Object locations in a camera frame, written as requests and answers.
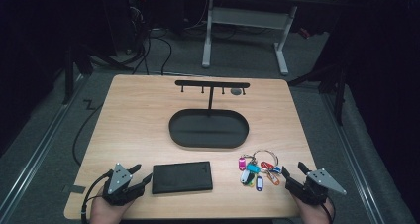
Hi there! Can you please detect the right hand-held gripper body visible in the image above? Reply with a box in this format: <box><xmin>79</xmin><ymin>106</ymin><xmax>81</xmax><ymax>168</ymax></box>
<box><xmin>285</xmin><ymin>168</ymin><xmax>348</xmax><ymax>206</ymax></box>

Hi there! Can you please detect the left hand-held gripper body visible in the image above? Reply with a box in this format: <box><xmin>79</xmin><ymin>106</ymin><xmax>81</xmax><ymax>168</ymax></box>
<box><xmin>101</xmin><ymin>162</ymin><xmax>147</xmax><ymax>207</ymax></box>

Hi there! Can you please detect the key ring with coloured tags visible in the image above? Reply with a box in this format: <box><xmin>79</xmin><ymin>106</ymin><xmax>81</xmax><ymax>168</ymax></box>
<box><xmin>237</xmin><ymin>149</ymin><xmax>283</xmax><ymax>193</ymax></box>

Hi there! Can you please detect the black key rack with tray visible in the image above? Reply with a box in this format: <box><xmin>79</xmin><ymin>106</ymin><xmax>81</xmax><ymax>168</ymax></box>
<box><xmin>168</xmin><ymin>79</ymin><xmax>252</xmax><ymax>150</ymax></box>

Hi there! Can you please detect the person's left hand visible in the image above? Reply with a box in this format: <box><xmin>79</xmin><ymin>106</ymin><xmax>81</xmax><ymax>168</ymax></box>
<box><xmin>89</xmin><ymin>195</ymin><xmax>134</xmax><ymax>224</ymax></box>

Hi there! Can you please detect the person's right hand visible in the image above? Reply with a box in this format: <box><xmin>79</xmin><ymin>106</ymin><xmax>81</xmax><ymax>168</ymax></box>
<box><xmin>291</xmin><ymin>193</ymin><xmax>335</xmax><ymax>224</ymax></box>

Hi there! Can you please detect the grey tape strip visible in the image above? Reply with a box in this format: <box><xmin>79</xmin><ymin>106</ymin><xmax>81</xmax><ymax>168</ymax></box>
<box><xmin>61</xmin><ymin>183</ymin><xmax>87</xmax><ymax>195</ymax></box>

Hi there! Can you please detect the black metal stand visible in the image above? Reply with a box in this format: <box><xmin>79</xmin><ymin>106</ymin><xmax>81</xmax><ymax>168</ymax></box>
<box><xmin>61</xmin><ymin>42</ymin><xmax>135</xmax><ymax>105</ymax></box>
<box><xmin>287</xmin><ymin>60</ymin><xmax>349</xmax><ymax>127</ymax></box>

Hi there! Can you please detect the white-framed desk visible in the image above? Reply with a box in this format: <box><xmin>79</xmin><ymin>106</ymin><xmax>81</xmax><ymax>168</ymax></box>
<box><xmin>201</xmin><ymin>0</ymin><xmax>342</xmax><ymax>77</ymax></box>

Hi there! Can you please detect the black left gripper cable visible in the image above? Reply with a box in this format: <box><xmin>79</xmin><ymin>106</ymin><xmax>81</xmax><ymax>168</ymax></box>
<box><xmin>80</xmin><ymin>169</ymin><xmax>114</xmax><ymax>224</ymax></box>

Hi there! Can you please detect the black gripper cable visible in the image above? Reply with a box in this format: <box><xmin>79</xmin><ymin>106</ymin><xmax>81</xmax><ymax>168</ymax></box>
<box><xmin>320</xmin><ymin>197</ymin><xmax>336</xmax><ymax>224</ymax></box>
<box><xmin>80</xmin><ymin>169</ymin><xmax>114</xmax><ymax>224</ymax></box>

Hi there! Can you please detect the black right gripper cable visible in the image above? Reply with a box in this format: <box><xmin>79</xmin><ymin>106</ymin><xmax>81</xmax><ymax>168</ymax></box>
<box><xmin>320</xmin><ymin>197</ymin><xmax>336</xmax><ymax>224</ymax></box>

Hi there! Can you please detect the aluminium floor rail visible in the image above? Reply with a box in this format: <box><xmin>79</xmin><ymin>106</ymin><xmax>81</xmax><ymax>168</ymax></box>
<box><xmin>320</xmin><ymin>92</ymin><xmax>385</xmax><ymax>224</ymax></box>
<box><xmin>0</xmin><ymin>74</ymin><xmax>87</xmax><ymax>220</ymax></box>

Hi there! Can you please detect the black floor cable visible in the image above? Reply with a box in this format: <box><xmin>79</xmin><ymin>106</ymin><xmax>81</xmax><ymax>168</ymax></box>
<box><xmin>71</xmin><ymin>98</ymin><xmax>104</xmax><ymax>168</ymax></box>

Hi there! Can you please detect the bundle of black cables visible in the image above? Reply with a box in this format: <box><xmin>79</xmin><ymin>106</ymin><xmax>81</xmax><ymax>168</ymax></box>
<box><xmin>127</xmin><ymin>0</ymin><xmax>173</xmax><ymax>76</ymax></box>

